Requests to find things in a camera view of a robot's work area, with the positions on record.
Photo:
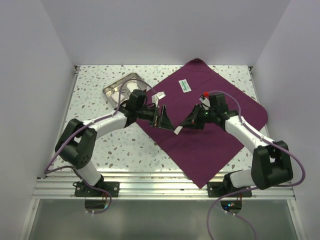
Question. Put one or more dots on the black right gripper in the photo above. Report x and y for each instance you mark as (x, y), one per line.
(191, 122)

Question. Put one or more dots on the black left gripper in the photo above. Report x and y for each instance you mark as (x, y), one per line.
(164, 122)

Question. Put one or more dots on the small white plaster packet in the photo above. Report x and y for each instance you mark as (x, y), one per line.
(177, 130)

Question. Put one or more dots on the green white dressing packet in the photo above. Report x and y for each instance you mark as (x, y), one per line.
(184, 86)

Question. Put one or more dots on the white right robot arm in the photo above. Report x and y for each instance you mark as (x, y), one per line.
(271, 163)

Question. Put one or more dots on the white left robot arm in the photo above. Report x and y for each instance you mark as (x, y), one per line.
(77, 142)

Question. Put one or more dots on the purple cloth mat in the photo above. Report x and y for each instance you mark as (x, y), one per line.
(202, 148)

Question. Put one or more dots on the white gauze pad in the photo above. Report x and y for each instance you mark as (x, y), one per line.
(116, 96)
(131, 86)

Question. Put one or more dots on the stainless steel tray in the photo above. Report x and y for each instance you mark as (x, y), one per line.
(120, 86)

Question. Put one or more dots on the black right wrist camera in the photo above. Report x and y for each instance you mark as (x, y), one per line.
(218, 103)

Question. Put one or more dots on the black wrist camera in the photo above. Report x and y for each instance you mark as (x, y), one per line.
(218, 103)
(136, 100)

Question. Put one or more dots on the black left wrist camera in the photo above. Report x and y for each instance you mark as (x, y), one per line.
(136, 100)

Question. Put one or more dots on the aluminium table edge rail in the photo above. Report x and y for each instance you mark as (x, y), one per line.
(132, 186)

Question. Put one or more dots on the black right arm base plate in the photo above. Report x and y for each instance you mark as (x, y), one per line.
(217, 189)

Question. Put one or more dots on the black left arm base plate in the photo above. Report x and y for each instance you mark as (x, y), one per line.
(102, 189)

